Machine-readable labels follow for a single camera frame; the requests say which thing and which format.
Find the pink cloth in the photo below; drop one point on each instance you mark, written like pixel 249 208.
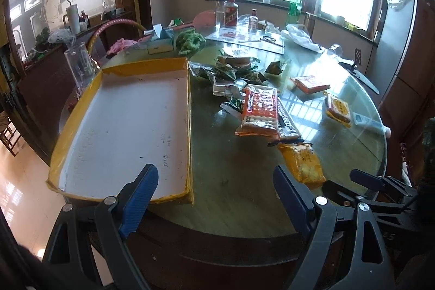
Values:
pixel 120 45

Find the white tumbler cup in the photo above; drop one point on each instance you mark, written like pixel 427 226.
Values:
pixel 73 18

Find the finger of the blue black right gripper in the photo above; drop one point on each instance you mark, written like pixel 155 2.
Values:
pixel 343 247

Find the green cloth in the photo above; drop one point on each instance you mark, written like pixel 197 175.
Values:
pixel 189 41

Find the blue white cracker pack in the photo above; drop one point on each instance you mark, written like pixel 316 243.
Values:
pixel 287 132

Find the clear glass pitcher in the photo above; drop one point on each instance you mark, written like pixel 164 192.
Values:
pixel 83 67

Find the hula hoop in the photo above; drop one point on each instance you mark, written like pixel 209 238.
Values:
pixel 111 31

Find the green triangular snack packet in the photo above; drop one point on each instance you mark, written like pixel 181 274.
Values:
pixel 275 68

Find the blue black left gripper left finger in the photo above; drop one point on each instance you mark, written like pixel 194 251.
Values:
pixel 68 253

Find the yellow snack bag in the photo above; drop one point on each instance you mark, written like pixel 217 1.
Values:
pixel 303 164

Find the white plastic bag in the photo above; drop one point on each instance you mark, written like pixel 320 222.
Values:
pixel 297 34

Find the grey cabinet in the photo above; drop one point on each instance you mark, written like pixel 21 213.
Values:
pixel 387 57

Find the tissue box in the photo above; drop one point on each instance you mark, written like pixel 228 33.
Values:
pixel 161 40

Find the small white blue card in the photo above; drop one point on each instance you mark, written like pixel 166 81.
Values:
pixel 370 124

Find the small orange snack pack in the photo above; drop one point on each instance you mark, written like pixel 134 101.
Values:
pixel 311 84

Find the paper mat on table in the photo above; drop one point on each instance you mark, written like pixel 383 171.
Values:
pixel 241 37

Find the orange cracker pack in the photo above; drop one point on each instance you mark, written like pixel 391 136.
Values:
pixel 260 112

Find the yellow cardboard tray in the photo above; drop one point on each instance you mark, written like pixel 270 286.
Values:
pixel 130 115

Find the yellow label square cracker pack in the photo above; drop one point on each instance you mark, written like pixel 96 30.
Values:
pixel 337 109

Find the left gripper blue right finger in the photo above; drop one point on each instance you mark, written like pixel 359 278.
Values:
pixel 369 181

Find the small clear bottle red cap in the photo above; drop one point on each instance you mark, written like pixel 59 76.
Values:
pixel 253 22

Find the round snack packet on table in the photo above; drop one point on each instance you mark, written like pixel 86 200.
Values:
pixel 239 63

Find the red label liquor bottle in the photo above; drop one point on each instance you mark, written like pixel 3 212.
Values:
pixel 231 13

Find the green plastic bottle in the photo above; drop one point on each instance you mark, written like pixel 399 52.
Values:
pixel 294 11

